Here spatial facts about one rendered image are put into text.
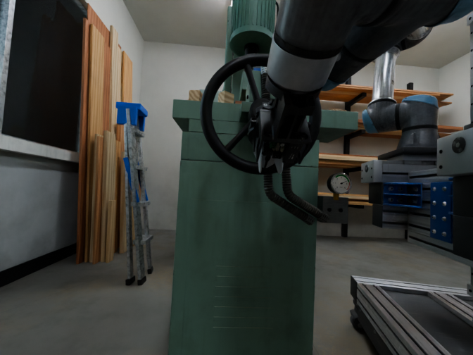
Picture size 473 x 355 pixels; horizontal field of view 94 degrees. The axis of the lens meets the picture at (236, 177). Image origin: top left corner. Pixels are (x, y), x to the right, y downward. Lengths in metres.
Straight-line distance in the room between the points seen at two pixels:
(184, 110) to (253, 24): 0.43
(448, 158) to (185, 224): 0.68
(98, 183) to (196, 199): 1.41
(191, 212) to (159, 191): 2.62
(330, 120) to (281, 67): 0.54
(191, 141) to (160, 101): 2.84
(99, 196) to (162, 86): 2.07
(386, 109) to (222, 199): 0.84
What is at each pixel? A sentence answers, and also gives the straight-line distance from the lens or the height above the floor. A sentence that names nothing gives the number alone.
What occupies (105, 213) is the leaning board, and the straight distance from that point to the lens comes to 2.05.
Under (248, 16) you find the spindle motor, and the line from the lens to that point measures 1.00.
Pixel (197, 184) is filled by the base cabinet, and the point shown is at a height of 0.64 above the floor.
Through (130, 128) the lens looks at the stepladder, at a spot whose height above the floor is 0.98.
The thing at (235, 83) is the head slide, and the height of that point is 1.09.
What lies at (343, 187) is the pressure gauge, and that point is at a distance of 0.71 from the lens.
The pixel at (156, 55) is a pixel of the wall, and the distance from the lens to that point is 3.84.
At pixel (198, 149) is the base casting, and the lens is 0.70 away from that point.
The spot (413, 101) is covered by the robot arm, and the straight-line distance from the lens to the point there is 1.19.
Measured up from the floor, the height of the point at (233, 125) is 0.83.
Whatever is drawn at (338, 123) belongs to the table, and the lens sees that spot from 0.81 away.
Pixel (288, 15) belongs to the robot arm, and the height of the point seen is 0.79.
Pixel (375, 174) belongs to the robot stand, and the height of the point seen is 0.71.
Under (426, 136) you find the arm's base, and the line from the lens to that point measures 1.14.
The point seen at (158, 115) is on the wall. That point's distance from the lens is 3.47.
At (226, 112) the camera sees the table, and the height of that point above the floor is 0.87.
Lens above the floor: 0.63
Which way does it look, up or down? 3 degrees up
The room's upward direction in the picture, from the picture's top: 3 degrees clockwise
